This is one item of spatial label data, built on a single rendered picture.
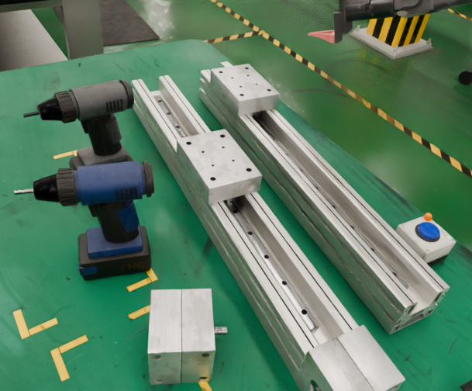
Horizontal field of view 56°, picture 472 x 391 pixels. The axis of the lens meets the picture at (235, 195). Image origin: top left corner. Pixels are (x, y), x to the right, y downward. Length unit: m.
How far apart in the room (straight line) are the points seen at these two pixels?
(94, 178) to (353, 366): 0.45
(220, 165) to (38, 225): 0.37
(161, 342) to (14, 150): 0.65
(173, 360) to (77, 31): 1.80
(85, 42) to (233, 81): 1.25
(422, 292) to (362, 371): 0.23
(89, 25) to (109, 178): 1.62
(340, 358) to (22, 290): 0.52
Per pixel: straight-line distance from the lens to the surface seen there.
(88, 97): 0.87
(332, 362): 0.65
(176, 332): 0.64
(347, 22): 1.13
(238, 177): 0.82
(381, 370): 0.67
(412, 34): 4.02
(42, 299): 0.82
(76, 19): 2.22
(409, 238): 0.91
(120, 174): 0.68
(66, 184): 0.68
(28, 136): 1.16
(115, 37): 3.52
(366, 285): 0.81
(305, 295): 0.76
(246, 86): 1.10
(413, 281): 0.84
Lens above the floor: 1.43
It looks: 42 degrees down
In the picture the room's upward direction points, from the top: 8 degrees clockwise
